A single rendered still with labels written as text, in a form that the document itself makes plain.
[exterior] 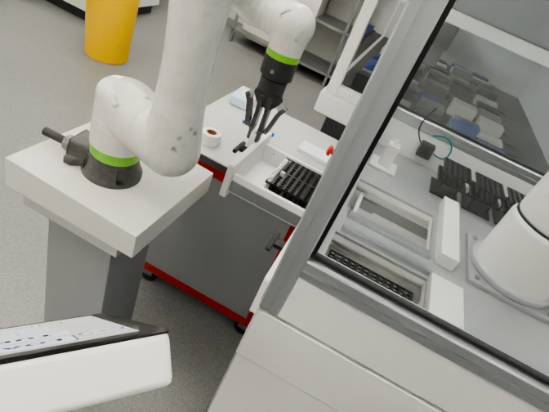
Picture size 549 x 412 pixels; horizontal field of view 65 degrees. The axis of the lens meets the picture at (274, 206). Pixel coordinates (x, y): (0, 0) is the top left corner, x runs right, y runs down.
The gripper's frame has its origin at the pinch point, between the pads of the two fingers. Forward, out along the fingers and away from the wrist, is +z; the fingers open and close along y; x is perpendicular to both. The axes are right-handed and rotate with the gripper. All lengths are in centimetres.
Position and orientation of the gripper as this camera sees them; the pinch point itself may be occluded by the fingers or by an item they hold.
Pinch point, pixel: (252, 140)
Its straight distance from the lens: 130.9
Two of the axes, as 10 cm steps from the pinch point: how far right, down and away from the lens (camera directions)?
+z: -3.3, 7.6, 5.6
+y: -8.8, -4.7, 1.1
